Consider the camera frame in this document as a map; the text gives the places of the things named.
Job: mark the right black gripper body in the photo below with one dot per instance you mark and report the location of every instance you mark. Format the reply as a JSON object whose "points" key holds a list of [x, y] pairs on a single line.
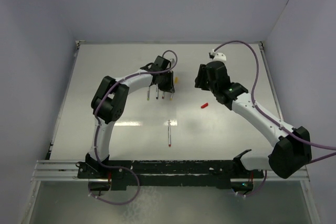
{"points": [[211, 86]]}

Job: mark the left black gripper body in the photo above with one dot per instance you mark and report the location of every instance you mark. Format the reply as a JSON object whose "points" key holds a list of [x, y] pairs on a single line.
{"points": [[165, 83]]}

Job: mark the blue marker pen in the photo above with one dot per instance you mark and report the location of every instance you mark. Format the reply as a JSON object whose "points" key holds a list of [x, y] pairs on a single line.
{"points": [[157, 92]]}

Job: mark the green marker pen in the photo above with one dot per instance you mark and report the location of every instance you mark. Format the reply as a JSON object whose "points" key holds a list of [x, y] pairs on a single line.
{"points": [[148, 93]]}

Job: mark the red marker pen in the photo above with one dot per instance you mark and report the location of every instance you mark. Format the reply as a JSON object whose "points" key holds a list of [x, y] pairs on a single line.
{"points": [[169, 133]]}

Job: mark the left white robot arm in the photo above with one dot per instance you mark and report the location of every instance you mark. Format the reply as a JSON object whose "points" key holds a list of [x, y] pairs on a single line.
{"points": [[110, 99]]}

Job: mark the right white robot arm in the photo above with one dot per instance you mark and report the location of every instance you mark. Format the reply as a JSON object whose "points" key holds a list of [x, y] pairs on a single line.
{"points": [[291, 148]]}

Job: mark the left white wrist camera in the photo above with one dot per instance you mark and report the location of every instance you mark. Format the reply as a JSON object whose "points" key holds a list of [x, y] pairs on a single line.
{"points": [[172, 60]]}

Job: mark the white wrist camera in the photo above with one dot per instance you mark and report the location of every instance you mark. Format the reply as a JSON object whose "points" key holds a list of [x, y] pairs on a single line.
{"points": [[172, 60], [217, 56]]}

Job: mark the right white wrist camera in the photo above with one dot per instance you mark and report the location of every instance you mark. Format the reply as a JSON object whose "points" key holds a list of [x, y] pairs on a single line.
{"points": [[217, 56]]}

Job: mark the aluminium rail right side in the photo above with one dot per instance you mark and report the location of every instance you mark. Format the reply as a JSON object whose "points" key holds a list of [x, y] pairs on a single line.
{"points": [[274, 93]]}

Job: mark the aluminium rail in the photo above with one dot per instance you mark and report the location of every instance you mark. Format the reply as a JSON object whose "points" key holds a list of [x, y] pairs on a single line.
{"points": [[66, 170], [274, 93]]}

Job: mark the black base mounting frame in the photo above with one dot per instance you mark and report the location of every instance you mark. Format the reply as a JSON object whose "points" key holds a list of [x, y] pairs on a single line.
{"points": [[221, 174]]}

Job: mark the aluminium rail front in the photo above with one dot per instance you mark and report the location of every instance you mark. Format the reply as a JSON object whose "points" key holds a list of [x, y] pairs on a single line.
{"points": [[66, 170]]}

